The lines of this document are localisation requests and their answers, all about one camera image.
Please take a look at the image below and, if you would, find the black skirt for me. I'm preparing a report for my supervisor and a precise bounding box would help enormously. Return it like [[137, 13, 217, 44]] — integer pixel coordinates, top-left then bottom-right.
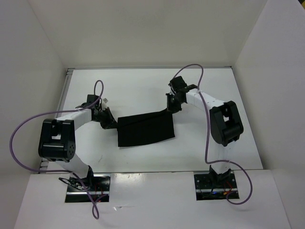
[[117, 109, 175, 147]]

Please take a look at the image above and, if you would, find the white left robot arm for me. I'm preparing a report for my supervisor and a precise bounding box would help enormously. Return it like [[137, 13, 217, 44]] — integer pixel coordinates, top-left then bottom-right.
[[38, 107, 117, 191]]

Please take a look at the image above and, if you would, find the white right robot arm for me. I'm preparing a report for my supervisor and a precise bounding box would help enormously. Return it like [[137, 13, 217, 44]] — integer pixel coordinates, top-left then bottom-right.
[[166, 89, 244, 187]]

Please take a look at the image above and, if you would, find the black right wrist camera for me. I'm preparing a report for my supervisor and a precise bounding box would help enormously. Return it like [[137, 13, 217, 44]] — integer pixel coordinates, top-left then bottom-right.
[[169, 76, 197, 94]]

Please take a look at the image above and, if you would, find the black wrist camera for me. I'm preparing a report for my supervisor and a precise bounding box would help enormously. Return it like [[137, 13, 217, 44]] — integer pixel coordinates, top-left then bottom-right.
[[75, 94, 101, 110], [169, 76, 197, 94]]

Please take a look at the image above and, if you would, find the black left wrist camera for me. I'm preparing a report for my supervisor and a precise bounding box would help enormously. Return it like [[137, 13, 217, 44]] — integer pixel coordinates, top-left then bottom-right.
[[75, 94, 101, 110]]

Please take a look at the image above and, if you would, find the grey aluminium table edge rail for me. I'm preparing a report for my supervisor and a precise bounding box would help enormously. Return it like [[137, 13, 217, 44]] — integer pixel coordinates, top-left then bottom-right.
[[39, 68, 75, 174]]

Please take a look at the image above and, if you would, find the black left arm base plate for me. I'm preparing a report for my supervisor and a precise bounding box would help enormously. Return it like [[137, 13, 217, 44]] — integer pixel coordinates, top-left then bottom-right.
[[59, 174, 111, 203]]

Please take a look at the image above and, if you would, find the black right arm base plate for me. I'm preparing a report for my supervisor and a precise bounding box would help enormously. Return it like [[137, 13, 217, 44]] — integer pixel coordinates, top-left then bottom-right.
[[193, 172, 239, 201]]

